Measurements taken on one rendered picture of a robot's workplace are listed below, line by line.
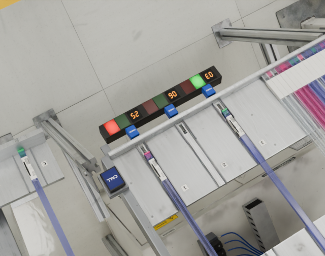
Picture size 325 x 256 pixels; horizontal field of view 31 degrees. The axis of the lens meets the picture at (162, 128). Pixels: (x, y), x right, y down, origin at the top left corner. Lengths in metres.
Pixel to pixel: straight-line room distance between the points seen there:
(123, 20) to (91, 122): 0.38
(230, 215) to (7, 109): 0.85
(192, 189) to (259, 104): 0.28
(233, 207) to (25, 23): 0.93
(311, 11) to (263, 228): 1.06
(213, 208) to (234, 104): 0.33
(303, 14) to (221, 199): 1.00
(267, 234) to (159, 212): 0.45
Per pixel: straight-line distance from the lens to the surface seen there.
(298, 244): 1.36
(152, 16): 2.15
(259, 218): 1.67
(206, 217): 1.65
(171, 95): 1.48
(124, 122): 1.45
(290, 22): 2.40
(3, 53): 2.04
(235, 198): 1.67
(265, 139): 1.44
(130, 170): 1.39
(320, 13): 2.47
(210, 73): 1.52
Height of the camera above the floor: 2.03
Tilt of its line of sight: 67 degrees down
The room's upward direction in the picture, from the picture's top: 116 degrees clockwise
